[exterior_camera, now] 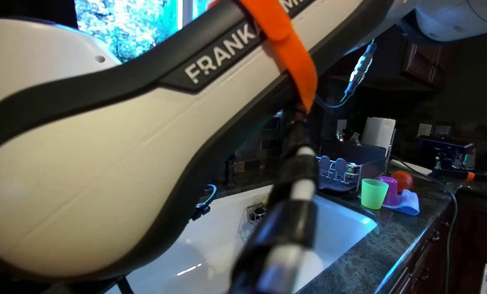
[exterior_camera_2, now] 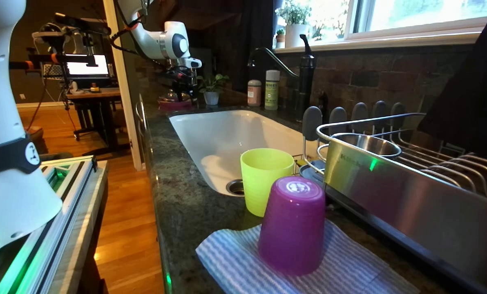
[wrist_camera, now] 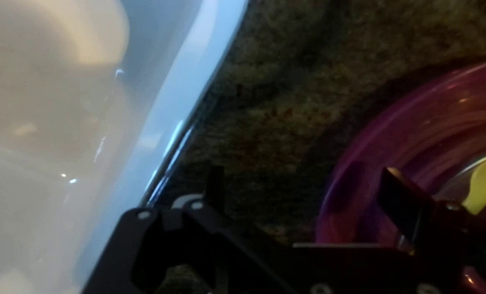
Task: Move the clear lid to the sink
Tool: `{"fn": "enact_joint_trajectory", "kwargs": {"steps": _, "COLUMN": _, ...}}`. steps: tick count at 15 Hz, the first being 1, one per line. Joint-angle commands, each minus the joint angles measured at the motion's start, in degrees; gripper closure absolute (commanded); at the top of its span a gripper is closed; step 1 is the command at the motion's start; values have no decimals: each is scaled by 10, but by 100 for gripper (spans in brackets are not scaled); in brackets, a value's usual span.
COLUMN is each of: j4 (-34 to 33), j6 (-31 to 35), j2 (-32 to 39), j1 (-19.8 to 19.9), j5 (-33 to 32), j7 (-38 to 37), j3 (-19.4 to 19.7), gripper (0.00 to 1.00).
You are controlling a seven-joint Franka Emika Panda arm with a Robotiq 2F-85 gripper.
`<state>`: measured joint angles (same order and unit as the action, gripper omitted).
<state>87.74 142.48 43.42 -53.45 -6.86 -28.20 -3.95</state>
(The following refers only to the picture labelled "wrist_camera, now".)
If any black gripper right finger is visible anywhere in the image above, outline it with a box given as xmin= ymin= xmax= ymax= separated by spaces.
xmin=379 ymin=165 xmax=486 ymax=294

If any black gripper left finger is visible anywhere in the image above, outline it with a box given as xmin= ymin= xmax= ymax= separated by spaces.
xmin=82 ymin=165 xmax=294 ymax=294

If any purple plastic cup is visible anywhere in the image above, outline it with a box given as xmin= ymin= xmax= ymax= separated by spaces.
xmin=314 ymin=56 xmax=486 ymax=294

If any white kitchen sink basin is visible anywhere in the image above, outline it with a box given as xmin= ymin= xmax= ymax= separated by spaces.
xmin=0 ymin=0 xmax=250 ymax=294

